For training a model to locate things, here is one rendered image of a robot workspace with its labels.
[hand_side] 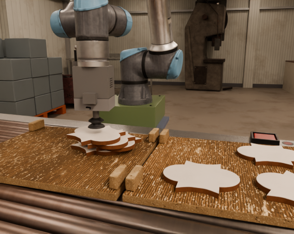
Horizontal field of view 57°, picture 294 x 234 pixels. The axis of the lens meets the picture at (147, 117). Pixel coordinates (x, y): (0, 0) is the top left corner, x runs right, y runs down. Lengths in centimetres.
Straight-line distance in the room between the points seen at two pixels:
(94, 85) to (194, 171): 29
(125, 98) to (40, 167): 59
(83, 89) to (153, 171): 25
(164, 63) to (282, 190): 68
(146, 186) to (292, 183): 27
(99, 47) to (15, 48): 416
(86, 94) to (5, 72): 372
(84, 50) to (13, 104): 374
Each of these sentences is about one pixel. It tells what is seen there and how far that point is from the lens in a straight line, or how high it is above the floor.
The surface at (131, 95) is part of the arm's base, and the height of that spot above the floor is 100.
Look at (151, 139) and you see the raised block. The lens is 74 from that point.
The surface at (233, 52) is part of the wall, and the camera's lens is 952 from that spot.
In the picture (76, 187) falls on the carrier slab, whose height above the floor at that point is 94.
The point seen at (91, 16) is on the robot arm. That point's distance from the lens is 63.
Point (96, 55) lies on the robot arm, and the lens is 63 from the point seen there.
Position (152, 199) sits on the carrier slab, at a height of 93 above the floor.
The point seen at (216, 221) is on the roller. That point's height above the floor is 91.
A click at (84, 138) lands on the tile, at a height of 98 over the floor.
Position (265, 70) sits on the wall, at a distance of 968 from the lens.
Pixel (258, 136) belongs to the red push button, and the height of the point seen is 93.
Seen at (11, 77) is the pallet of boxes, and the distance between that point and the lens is 428.
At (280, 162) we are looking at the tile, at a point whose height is 95.
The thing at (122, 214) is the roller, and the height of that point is 92.
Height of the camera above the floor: 118
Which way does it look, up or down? 14 degrees down
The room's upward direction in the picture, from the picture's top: straight up
